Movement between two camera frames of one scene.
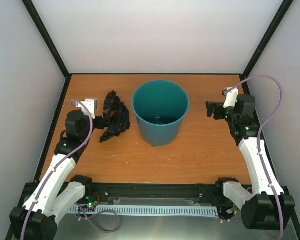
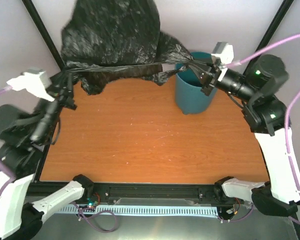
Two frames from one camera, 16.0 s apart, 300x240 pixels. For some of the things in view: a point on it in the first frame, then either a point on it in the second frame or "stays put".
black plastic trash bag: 120,121 -> 109,41
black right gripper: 210,109 -> 206,71
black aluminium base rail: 154,193 stays put
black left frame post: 33,11 stays put
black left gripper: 101,125 -> 64,83
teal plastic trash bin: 160,107 -> 190,99
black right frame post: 282,12 stays put
